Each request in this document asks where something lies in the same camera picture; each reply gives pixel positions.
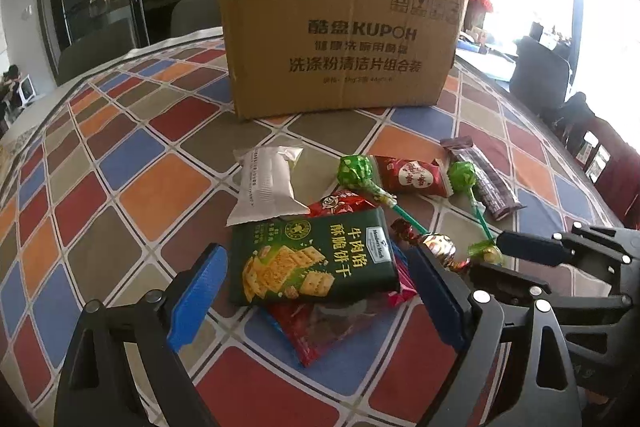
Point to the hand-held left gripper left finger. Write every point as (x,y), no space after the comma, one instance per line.
(197,302)

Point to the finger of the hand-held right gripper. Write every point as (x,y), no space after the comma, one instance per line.
(505,281)
(530,249)

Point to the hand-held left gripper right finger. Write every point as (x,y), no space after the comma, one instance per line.
(440,302)

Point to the red gold candy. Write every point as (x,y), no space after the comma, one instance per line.
(437,247)

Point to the green cracker packet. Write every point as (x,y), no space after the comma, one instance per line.
(300,257)

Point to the white snack packet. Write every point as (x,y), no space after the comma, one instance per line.
(267,187)

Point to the brown cardboard box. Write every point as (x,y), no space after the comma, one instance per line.
(325,32)

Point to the green wrapped candy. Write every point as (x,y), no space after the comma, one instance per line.
(487,253)

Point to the purple snack bar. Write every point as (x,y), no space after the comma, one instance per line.
(487,187)

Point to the green wrapped lollipop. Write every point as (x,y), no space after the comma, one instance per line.
(461,177)
(356,171)

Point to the dark wooden chair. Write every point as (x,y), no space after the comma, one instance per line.
(615,177)

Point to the large dark red snack packet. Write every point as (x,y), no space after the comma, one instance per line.
(320,332)

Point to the red candy packet white circle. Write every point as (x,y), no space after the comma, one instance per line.
(412,174)

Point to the colourful checked tablecloth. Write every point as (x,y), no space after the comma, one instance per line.
(125,187)

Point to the dark jacket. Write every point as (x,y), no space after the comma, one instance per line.
(575,107)

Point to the dark office chair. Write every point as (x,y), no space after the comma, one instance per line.
(540,67)

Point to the grey chair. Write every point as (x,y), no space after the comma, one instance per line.
(95,57)
(197,17)

